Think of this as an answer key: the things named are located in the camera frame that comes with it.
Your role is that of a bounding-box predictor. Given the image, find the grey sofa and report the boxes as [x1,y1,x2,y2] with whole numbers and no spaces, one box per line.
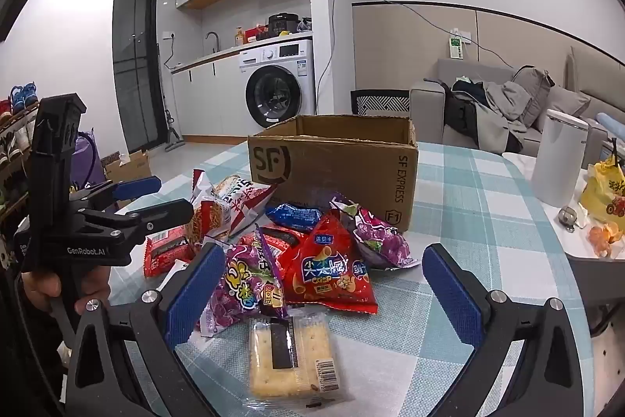
[409,46,625,164]

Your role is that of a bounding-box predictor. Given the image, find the patterned chair back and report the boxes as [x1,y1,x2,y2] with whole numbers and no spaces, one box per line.
[350,89,411,117]

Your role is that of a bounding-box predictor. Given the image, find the blue snack packet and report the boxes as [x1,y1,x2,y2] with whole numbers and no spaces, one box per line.
[265,202,325,232]

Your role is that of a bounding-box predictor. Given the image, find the black garment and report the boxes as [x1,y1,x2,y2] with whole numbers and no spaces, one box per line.
[442,77,489,149]

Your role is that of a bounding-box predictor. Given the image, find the purple bag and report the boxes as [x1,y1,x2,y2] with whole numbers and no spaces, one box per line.
[73,131,105,188]

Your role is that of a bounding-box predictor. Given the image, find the white cylindrical canister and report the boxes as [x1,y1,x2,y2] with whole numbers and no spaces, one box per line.
[531,108,589,208]

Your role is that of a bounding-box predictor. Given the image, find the small cardboard box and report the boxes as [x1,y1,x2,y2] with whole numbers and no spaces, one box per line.
[100,149,151,183]

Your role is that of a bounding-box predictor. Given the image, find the white red noodle packet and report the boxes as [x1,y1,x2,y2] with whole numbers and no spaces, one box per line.
[193,168,279,237]

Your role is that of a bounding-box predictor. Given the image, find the orange peels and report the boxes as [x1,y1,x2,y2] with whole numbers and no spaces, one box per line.
[587,222,625,259]

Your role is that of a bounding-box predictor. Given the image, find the person's left hand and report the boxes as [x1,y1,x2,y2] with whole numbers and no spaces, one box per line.
[23,265,111,314]

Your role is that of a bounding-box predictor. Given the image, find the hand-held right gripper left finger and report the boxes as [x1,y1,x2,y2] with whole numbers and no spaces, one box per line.
[63,242,228,417]

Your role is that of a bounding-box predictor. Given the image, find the white counter cabinets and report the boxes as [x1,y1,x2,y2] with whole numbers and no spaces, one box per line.
[171,53,255,139]

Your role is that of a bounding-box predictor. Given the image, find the yellow plastic bag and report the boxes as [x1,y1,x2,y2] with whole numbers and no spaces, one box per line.
[580,153,625,232]

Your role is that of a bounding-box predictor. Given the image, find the light blue roll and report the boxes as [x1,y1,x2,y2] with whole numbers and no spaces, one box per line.
[598,111,625,139]

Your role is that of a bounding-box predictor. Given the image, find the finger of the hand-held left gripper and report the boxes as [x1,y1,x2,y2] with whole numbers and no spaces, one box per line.
[80,199,195,247]
[73,175,162,210]

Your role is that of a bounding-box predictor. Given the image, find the shoe rack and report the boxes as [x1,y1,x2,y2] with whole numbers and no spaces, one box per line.
[0,99,40,252]

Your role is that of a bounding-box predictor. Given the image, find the checked tablecloth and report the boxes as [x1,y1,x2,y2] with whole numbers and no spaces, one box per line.
[105,138,594,417]

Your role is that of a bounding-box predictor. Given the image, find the grey pillow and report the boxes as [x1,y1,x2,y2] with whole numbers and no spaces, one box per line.
[510,65,557,129]

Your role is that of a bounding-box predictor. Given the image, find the white washing machine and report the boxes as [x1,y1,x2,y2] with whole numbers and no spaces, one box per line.
[238,38,316,129]

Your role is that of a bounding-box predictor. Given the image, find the floor mop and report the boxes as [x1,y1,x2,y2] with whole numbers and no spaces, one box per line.
[155,43,185,153]

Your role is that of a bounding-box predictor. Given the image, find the purple snack packet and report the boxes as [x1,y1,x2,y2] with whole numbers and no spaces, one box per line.
[329,195,423,271]
[198,236,289,337]

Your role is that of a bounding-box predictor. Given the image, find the blue shoes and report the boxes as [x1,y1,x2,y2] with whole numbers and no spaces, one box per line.
[10,82,39,112]

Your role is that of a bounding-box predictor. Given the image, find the red chip packet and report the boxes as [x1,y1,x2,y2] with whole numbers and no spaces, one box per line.
[282,209,379,315]

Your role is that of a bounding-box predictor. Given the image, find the brown cardboard box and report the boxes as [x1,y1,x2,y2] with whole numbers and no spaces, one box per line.
[247,114,419,233]

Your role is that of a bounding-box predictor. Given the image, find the beige pillow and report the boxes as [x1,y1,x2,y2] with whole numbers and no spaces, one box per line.
[537,85,591,132]

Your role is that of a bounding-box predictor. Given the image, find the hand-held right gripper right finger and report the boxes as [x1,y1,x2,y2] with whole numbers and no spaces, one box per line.
[421,243,584,417]

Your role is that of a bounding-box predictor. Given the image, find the dark glass door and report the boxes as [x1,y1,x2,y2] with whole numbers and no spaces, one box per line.
[112,0,162,154]

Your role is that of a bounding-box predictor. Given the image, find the white marble side table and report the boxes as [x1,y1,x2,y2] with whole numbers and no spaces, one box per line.
[503,150,625,261]

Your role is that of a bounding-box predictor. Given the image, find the grey jacket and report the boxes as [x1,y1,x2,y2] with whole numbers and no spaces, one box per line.
[476,80,533,154]

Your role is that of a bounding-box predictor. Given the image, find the clear cracker packet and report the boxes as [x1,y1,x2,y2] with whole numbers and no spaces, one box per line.
[243,307,350,408]

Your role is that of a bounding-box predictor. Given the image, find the small metal object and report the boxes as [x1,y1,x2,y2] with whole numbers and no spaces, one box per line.
[559,205,589,232]

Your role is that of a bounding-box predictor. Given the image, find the black pressure cooker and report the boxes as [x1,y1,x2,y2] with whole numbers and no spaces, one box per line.
[268,13,300,36]

